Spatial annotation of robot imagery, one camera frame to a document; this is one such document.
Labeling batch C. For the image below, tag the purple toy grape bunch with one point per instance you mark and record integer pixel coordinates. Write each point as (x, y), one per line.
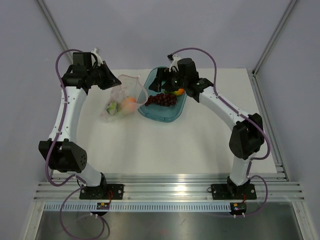
(162, 99)

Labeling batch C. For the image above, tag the teal plastic tray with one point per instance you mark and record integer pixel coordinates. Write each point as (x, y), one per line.
(161, 113)

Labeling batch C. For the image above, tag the orange toy peach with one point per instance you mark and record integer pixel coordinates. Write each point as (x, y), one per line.
(128, 105)

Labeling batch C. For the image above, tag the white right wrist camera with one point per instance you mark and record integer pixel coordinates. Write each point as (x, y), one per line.
(173, 58)

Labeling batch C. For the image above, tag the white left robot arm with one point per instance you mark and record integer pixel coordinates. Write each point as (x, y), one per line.
(64, 158)

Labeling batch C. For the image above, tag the aluminium frame post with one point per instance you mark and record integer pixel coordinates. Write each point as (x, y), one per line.
(52, 24)
(274, 36)

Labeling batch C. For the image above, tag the clear zip top bag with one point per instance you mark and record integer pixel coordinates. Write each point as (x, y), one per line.
(130, 87)

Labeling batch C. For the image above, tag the right aluminium frame post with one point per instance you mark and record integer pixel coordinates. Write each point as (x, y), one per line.
(274, 36)

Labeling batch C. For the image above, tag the aluminium rail base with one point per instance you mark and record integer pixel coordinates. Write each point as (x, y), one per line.
(193, 187)

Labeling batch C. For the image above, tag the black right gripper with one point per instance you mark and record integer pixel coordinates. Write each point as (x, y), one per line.
(164, 74)

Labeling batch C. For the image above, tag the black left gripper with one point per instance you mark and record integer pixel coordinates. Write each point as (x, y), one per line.
(110, 80)

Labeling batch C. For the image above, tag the left aluminium frame post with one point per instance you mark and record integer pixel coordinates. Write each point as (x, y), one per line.
(52, 24)

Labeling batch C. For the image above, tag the toy mango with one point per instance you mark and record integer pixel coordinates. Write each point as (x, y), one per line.
(177, 93)

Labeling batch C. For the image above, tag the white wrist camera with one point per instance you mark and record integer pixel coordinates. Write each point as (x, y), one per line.
(173, 58)
(97, 57)

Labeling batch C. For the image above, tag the white slotted cable duct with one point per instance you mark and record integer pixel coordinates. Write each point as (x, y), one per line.
(212, 207)

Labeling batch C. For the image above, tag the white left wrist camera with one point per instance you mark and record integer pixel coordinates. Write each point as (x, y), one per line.
(97, 57)

